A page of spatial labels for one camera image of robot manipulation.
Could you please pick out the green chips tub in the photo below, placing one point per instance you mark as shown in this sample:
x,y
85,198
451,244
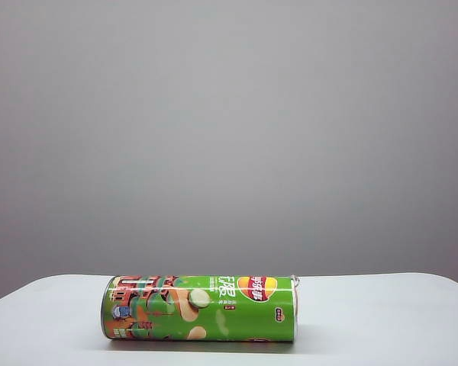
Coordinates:
x,y
198,309

